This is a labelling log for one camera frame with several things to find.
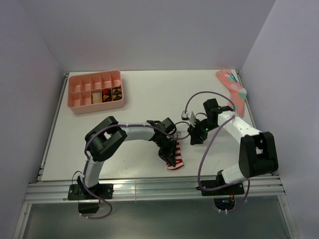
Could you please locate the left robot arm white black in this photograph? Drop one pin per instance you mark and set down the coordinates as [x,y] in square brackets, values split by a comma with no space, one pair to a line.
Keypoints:
[104,140]

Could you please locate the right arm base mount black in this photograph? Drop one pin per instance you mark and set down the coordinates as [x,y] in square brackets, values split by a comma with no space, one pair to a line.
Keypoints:
[227,203]

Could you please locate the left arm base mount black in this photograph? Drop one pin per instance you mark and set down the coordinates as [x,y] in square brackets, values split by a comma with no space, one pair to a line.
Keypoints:
[89,203]

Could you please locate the red white striped sock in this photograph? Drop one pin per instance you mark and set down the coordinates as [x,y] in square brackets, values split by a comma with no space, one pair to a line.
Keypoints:
[178,160]

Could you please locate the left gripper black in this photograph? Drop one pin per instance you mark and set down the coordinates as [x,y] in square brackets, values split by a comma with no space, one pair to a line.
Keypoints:
[169,155]

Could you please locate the pink patterned sock pair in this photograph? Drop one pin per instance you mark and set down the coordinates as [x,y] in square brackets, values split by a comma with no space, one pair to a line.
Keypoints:
[238,94]

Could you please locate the aluminium rail frame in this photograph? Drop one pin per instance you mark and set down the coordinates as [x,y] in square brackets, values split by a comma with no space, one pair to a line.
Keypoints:
[146,204]

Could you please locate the red argyle rolled sock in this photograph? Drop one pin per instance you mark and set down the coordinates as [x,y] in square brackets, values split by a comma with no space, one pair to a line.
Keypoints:
[106,95]

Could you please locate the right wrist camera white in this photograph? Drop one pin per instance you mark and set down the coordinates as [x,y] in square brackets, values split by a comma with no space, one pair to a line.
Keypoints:
[185,115]

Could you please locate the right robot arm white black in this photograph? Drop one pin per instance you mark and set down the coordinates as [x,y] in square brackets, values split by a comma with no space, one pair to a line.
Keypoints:
[257,152]

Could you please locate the pink divided organizer tray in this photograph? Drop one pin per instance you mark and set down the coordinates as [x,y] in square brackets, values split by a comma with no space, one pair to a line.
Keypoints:
[81,87]

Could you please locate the tan maroon sock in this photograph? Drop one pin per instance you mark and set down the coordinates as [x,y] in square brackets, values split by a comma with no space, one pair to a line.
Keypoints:
[96,98]

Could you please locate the brown argyle rolled sock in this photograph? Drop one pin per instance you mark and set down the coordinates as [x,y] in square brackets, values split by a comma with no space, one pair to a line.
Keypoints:
[117,93]

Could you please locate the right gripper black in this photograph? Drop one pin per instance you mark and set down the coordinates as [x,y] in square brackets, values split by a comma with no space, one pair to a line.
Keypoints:
[195,134]

